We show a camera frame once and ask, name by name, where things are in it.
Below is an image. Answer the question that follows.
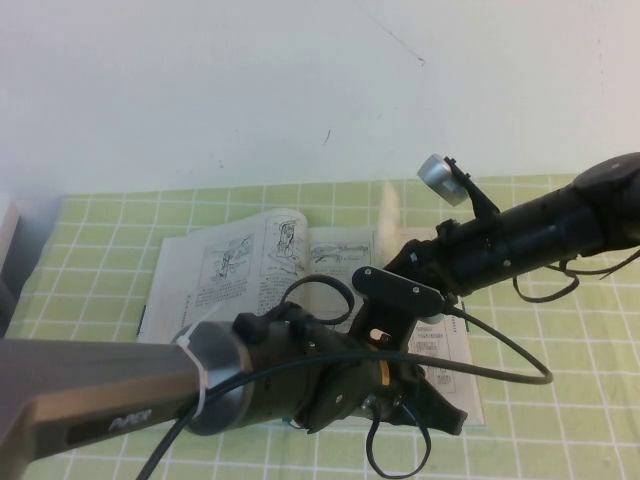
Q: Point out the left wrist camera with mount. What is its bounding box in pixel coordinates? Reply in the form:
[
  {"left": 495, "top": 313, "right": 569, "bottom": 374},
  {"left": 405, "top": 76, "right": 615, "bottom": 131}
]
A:
[{"left": 349, "top": 266, "right": 445, "bottom": 351}]

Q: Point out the white zip tie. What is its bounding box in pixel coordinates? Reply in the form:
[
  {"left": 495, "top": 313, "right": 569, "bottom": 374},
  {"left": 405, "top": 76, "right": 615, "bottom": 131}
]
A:
[{"left": 174, "top": 308, "right": 224, "bottom": 417}]

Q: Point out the thin dark arm cable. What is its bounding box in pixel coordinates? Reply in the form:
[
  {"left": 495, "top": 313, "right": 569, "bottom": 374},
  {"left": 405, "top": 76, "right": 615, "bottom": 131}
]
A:
[{"left": 512, "top": 247, "right": 640, "bottom": 304}]

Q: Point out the thin black wire loop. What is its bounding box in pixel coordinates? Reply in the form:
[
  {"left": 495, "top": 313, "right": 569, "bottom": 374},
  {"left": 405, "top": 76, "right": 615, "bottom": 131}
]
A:
[{"left": 366, "top": 394, "right": 432, "bottom": 479}]

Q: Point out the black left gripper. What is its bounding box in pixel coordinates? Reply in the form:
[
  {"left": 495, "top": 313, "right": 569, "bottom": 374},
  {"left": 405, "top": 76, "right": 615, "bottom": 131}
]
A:
[{"left": 364, "top": 344, "right": 469, "bottom": 434}]

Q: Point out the illustrated technical book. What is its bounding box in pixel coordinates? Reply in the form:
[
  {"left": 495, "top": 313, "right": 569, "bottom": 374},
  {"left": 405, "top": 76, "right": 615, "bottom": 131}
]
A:
[{"left": 137, "top": 180, "right": 487, "bottom": 431}]

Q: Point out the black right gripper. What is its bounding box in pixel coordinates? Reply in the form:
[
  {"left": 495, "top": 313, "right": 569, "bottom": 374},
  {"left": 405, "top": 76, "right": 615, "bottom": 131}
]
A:
[{"left": 379, "top": 217, "right": 506, "bottom": 301}]

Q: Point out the black round camera cable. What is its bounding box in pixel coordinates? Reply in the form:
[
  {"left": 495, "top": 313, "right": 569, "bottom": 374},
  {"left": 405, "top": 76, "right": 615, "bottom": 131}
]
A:
[{"left": 137, "top": 303, "right": 555, "bottom": 480}]

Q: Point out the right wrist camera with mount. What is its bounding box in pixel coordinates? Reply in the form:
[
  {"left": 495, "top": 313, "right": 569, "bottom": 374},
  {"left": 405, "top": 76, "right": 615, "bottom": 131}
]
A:
[{"left": 417, "top": 153, "right": 501, "bottom": 224}]

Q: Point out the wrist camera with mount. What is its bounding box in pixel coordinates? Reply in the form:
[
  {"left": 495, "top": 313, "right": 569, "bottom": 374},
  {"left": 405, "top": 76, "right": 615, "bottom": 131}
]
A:
[
  {"left": 349, "top": 266, "right": 445, "bottom": 351},
  {"left": 417, "top": 153, "right": 501, "bottom": 224}
]

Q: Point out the green white checked tablecloth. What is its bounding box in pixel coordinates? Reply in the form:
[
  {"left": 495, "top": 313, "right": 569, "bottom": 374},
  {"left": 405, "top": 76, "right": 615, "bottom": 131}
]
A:
[{"left": 0, "top": 172, "right": 640, "bottom": 480}]

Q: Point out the black flat strap cable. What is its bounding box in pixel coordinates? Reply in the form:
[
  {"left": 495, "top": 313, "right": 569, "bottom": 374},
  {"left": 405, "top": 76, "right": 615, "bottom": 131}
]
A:
[{"left": 278, "top": 273, "right": 357, "bottom": 329}]

